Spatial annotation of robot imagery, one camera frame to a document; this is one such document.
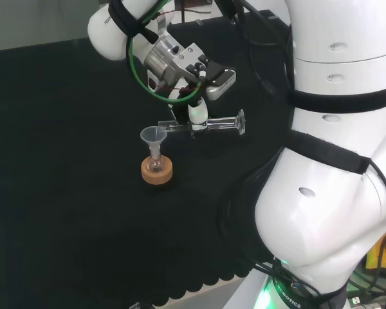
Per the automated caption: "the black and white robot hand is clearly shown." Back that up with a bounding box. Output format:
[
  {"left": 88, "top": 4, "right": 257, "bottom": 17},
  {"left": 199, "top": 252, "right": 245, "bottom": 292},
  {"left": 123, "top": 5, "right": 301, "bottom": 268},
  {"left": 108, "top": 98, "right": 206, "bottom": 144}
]
[{"left": 170, "top": 98, "right": 210, "bottom": 140}]

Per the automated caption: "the clear graduated cylinder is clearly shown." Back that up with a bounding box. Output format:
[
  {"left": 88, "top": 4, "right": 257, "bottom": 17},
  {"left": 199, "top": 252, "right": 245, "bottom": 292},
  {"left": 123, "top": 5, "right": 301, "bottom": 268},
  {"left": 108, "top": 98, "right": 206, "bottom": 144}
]
[{"left": 157, "top": 108, "right": 247, "bottom": 137}]

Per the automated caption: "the round-bottom glass flask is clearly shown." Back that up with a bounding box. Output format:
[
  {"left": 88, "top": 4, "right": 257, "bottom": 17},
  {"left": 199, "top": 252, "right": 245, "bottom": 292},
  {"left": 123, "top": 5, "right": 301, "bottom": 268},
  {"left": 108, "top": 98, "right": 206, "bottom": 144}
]
[{"left": 147, "top": 146, "right": 165, "bottom": 173}]

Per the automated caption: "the clear plastic funnel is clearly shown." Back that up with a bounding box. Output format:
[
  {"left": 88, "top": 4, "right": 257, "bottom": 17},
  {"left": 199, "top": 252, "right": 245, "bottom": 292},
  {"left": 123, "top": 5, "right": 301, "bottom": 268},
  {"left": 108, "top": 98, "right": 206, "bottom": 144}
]
[{"left": 140, "top": 126, "right": 169, "bottom": 156}]

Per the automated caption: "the black cloth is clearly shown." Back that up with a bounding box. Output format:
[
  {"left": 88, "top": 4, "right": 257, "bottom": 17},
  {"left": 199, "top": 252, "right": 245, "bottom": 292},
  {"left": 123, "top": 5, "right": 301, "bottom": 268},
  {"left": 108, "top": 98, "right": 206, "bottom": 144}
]
[{"left": 0, "top": 9, "right": 293, "bottom": 307}]

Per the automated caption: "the yellow stop button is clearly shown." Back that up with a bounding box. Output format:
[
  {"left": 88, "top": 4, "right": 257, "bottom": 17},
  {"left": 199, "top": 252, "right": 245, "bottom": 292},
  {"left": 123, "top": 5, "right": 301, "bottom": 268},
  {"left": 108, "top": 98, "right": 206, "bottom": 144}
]
[{"left": 365, "top": 225, "right": 386, "bottom": 272}]

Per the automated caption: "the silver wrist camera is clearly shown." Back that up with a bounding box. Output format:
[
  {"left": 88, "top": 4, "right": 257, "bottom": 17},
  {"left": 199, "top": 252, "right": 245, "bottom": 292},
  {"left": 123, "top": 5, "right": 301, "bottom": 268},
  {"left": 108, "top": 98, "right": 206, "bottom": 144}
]
[{"left": 205, "top": 62, "right": 237, "bottom": 101}]

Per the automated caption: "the black cable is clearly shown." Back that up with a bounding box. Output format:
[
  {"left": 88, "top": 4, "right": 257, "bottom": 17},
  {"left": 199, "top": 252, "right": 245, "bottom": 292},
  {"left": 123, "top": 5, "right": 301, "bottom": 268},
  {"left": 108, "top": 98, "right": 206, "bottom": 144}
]
[
  {"left": 217, "top": 0, "right": 295, "bottom": 100},
  {"left": 368, "top": 159, "right": 386, "bottom": 210},
  {"left": 214, "top": 167, "right": 279, "bottom": 281}
]

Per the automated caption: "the cork ring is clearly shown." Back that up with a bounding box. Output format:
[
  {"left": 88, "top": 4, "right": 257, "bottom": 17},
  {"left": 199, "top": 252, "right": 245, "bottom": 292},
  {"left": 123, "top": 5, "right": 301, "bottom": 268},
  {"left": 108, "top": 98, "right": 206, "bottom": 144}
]
[{"left": 140, "top": 156, "right": 174, "bottom": 186}]

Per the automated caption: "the green cable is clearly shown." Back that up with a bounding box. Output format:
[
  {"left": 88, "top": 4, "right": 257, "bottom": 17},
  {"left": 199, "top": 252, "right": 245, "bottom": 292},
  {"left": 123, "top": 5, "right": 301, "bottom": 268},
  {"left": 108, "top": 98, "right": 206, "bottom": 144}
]
[{"left": 127, "top": 0, "right": 204, "bottom": 104}]

